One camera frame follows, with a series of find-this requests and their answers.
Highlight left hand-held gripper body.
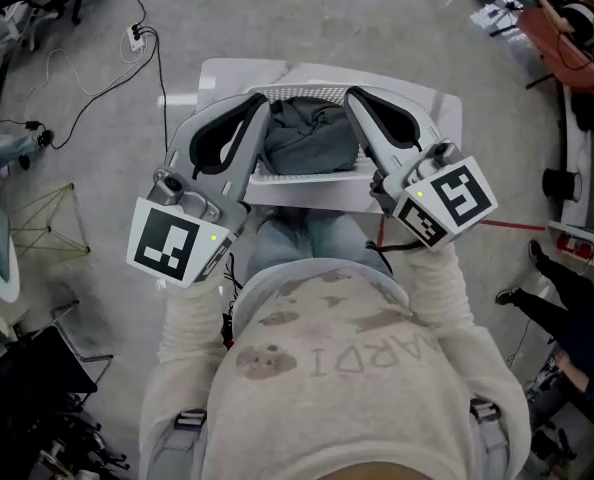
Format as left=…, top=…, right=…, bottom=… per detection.
left=125, top=165, right=252, bottom=289

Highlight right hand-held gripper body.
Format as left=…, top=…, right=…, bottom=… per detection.
left=369, top=139, right=500, bottom=252

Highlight white perforated laundry basket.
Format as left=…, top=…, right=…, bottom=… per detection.
left=242, top=82, right=381, bottom=188

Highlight dark grey laundry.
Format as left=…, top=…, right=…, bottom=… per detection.
left=260, top=96, right=362, bottom=176

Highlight person's right forearm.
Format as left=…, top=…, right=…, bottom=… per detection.
left=405, top=240, right=477, bottom=330

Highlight person's left forearm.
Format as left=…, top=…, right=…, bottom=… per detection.
left=157, top=266, right=239, bottom=372

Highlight person's legs in jeans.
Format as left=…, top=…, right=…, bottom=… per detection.
left=245, top=209, right=394, bottom=280

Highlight black cylinder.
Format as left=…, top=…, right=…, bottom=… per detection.
left=541, top=167, right=584, bottom=202

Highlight white power strip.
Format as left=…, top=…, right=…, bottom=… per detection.
left=125, top=23, right=149, bottom=53

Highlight papers on floor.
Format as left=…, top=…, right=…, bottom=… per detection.
left=468, top=3, right=522, bottom=38

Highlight red white canister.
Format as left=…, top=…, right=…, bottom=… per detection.
left=555, top=232, right=594, bottom=260

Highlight white workbench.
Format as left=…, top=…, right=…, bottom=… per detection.
left=546, top=80, right=594, bottom=275

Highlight red table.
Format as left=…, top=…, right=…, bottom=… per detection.
left=515, top=6, right=594, bottom=93

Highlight black folding chair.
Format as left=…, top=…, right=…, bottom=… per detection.
left=0, top=300, right=115, bottom=480

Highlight person's cream sweater torso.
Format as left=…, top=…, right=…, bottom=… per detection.
left=138, top=259, right=532, bottom=480

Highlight long black floor cable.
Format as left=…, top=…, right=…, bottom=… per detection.
left=0, top=0, right=170, bottom=155

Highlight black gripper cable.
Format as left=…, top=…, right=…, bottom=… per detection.
left=365, top=239, right=424, bottom=255

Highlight red black body cables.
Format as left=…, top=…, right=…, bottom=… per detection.
left=219, top=251, right=244, bottom=352

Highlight white floor cable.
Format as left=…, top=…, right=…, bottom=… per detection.
left=45, top=32, right=153, bottom=98

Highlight yellow wire frame stand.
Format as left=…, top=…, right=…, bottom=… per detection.
left=7, top=182, right=92, bottom=260

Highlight grey backpack strap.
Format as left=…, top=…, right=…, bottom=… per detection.
left=468, top=396, right=512, bottom=480
left=149, top=407, right=211, bottom=480

